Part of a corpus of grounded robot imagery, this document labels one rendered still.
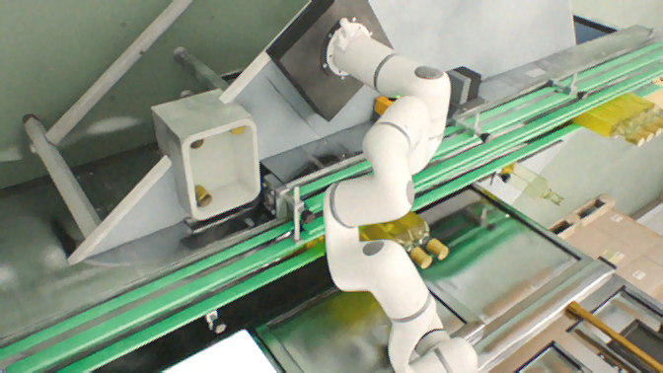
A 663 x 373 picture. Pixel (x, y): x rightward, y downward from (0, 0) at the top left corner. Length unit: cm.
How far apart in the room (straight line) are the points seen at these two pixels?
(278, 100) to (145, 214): 41
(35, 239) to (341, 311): 91
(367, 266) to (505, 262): 81
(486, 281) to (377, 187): 75
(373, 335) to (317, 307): 16
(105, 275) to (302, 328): 46
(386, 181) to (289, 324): 59
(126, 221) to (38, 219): 57
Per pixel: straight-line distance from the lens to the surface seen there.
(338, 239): 95
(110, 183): 191
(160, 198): 131
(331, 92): 134
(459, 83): 168
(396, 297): 91
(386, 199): 88
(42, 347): 122
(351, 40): 126
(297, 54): 124
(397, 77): 113
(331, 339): 133
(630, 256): 551
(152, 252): 130
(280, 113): 136
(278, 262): 137
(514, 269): 163
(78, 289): 127
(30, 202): 192
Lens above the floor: 176
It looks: 39 degrees down
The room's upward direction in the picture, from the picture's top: 130 degrees clockwise
